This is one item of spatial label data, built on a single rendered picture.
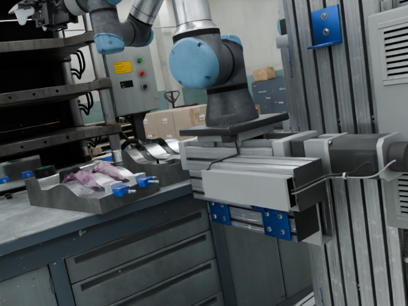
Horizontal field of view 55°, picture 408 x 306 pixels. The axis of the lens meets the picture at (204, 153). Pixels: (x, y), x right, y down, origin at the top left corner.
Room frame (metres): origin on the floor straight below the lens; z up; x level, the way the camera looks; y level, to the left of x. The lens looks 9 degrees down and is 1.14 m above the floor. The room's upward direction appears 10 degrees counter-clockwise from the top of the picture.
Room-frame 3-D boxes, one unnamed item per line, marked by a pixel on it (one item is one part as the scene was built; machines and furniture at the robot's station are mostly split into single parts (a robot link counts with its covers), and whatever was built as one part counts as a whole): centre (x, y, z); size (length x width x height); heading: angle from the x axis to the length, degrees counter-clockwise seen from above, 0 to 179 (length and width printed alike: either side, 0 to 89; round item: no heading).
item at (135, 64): (2.47, 0.38, 0.74); 0.31 x 0.22 x 1.47; 121
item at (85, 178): (1.50, 0.45, 0.90); 0.26 x 0.18 x 0.08; 49
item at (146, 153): (1.74, 0.20, 0.92); 0.35 x 0.16 x 0.09; 31
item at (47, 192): (1.50, 0.46, 0.86); 0.50 x 0.26 x 0.11; 49
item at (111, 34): (1.12, 0.19, 1.34); 0.11 x 0.08 x 0.11; 152
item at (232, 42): (1.10, -0.09, 1.20); 0.13 x 0.12 x 0.14; 152
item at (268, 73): (8.98, -1.64, 1.26); 0.42 x 0.33 x 0.29; 40
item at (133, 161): (1.76, 0.20, 0.87); 0.50 x 0.26 x 0.14; 31
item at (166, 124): (6.09, 0.29, 0.47); 1.22 x 0.80 x 0.94; 44
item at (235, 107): (1.10, -0.09, 1.09); 0.15 x 0.15 x 0.10
